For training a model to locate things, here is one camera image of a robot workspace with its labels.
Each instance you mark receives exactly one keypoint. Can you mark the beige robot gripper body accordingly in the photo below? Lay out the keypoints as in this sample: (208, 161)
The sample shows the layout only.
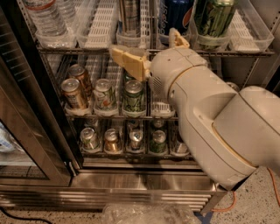
(171, 66)

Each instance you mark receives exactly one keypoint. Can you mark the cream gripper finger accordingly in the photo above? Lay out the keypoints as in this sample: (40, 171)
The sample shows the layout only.
(133, 60)
(175, 39)

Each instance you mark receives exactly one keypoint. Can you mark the silver blue redbull can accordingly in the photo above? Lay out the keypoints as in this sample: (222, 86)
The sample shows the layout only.
(129, 20)

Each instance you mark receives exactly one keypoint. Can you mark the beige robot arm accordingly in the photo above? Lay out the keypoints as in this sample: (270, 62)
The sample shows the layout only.
(229, 133)

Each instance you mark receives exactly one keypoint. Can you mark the green can behind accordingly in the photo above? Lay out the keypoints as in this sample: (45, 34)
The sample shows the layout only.
(128, 77)

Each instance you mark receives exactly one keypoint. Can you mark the blue pepsi can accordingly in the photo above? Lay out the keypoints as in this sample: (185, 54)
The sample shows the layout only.
(173, 14)

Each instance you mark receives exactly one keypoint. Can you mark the green can front middle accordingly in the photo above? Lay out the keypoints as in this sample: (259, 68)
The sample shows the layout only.
(133, 99)

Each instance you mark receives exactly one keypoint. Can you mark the tall green can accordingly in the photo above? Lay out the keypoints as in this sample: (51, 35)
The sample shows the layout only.
(212, 19)

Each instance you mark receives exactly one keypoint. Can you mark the white green can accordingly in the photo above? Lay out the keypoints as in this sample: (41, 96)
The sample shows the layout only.
(105, 95)

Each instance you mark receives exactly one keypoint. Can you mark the gold can behind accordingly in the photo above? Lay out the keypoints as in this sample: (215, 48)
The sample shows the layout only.
(81, 73)

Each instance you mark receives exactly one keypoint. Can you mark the blue can middle shelf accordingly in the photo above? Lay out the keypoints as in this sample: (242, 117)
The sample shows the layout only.
(233, 86)

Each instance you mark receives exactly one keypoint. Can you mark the silver can bottom shelf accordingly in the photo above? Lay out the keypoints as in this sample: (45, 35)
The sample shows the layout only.
(136, 137)

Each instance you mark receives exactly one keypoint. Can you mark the gold can front left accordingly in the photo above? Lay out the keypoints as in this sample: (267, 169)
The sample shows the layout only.
(74, 94)

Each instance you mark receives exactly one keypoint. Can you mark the green can bottom shelf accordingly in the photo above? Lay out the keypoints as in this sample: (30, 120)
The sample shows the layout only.
(158, 142)

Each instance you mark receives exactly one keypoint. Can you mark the gold can bottom shelf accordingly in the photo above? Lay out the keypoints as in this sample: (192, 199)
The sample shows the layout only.
(112, 143)

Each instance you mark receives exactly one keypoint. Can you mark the green silver can bottom left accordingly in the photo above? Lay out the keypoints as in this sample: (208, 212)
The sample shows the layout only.
(89, 139)

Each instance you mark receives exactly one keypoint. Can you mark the steel fridge cabinet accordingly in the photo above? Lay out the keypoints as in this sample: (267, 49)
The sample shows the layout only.
(100, 177)

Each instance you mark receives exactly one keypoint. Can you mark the glass fridge door left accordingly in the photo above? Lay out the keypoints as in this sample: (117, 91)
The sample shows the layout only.
(28, 107)

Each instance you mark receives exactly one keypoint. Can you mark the dark bottle white cap left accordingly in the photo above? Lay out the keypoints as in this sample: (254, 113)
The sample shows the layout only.
(180, 147)

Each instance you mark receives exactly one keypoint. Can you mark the clear water bottle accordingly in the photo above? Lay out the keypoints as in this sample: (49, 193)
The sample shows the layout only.
(46, 16)
(67, 10)

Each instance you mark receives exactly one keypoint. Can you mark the clear plastic bag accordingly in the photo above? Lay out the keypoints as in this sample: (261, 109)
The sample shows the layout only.
(132, 213)

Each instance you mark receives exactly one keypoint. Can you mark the middle wire shelf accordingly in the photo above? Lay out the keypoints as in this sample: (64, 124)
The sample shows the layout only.
(121, 117)

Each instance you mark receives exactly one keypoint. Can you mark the wire shelf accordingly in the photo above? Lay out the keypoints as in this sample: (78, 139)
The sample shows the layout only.
(121, 117)
(74, 51)

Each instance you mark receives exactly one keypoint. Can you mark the top wire shelf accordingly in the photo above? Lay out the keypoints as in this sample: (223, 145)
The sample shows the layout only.
(74, 51)

